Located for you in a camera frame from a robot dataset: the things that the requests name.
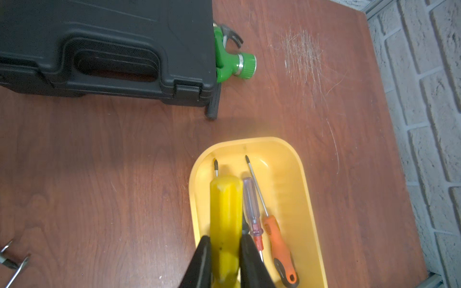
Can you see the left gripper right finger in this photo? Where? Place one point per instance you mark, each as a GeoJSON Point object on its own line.
{"type": "Point", "coordinates": [253, 271]}

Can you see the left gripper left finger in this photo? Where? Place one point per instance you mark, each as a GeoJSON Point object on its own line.
{"type": "Point", "coordinates": [199, 271]}

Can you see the orange screwdriver long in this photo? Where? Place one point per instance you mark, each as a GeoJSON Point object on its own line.
{"type": "Point", "coordinates": [282, 256]}

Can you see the blue clear handle screwdriver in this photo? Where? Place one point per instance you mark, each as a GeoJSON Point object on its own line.
{"type": "Point", "coordinates": [252, 213]}

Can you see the yellow handle screwdriver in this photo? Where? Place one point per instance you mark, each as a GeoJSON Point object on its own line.
{"type": "Point", "coordinates": [226, 229]}

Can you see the yellow storage box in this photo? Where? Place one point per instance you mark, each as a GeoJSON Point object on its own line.
{"type": "Point", "coordinates": [282, 181]}

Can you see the orange black screwdriver lower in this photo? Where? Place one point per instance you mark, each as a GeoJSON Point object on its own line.
{"type": "Point", "coordinates": [20, 268]}

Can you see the orange black screwdriver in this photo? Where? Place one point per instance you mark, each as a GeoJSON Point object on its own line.
{"type": "Point", "coordinates": [6, 260]}
{"type": "Point", "coordinates": [20, 268]}

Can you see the orange black screwdriver upper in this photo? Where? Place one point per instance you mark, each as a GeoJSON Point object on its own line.
{"type": "Point", "coordinates": [6, 260]}

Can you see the black plastic tool case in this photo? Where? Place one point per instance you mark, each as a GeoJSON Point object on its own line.
{"type": "Point", "coordinates": [162, 50]}

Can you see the green hose nozzle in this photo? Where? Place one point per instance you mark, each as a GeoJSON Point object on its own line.
{"type": "Point", "coordinates": [241, 65]}

